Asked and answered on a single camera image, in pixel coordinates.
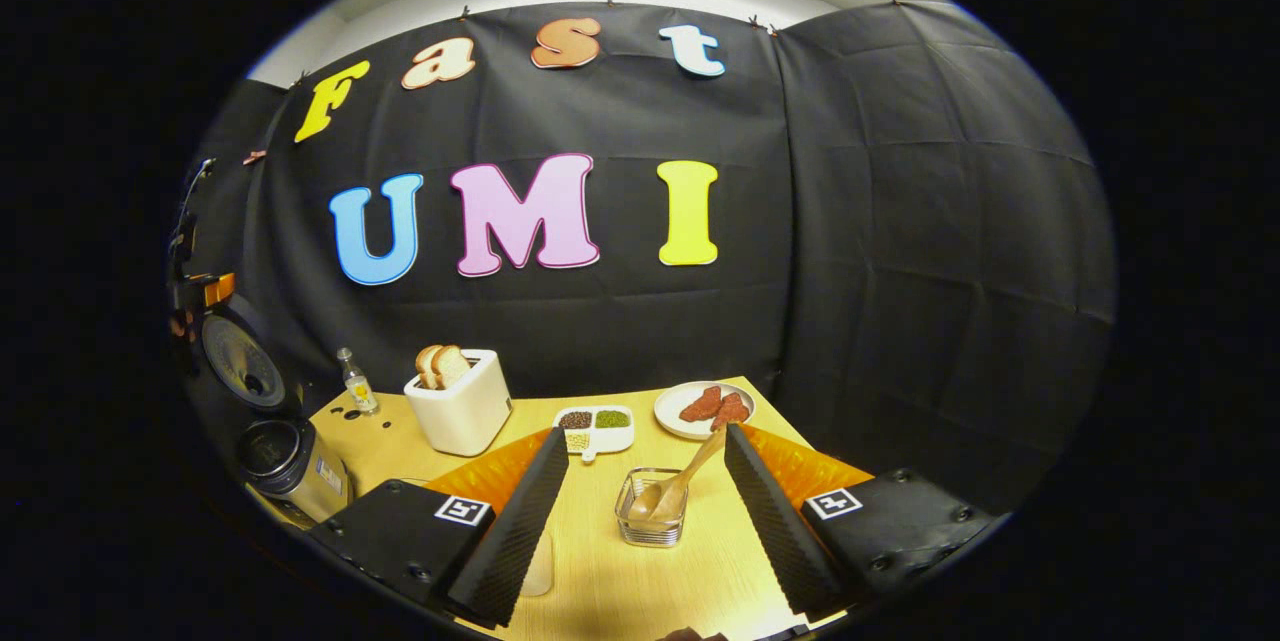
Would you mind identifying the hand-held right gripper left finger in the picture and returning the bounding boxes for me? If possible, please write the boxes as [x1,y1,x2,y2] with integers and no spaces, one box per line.
[310,426,571,628]

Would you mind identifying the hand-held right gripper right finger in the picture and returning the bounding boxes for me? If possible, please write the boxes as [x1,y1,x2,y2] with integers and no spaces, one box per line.
[722,423,1001,622]

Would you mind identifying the white rice container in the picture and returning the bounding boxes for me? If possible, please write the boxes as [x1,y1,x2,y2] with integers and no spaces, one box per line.
[520,531,554,597]

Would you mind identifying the wooden spoon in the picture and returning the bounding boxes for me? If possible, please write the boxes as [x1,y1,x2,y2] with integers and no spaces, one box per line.
[627,424,729,522]

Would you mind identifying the clear wire chopstick holder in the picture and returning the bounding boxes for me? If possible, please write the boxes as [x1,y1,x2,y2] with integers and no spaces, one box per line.
[614,467,689,548]

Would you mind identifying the black silver rice cooker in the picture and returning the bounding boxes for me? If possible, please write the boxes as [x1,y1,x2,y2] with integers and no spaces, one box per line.
[198,296,354,527]

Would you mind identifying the white divided bean dish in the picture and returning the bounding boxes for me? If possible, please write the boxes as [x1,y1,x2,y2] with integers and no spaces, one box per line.
[553,405,636,463]

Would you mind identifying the white toaster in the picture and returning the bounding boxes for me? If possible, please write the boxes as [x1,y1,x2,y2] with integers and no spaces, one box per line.
[404,349,513,457]

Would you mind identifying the white round plate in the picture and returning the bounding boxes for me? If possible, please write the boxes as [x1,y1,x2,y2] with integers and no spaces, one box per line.
[654,381,756,440]

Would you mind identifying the small glass bottle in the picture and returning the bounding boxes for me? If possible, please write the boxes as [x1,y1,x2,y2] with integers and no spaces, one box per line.
[336,347,381,416]

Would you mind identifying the black backdrop cloth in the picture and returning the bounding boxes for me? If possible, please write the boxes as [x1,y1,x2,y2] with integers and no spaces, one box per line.
[170,0,1118,522]

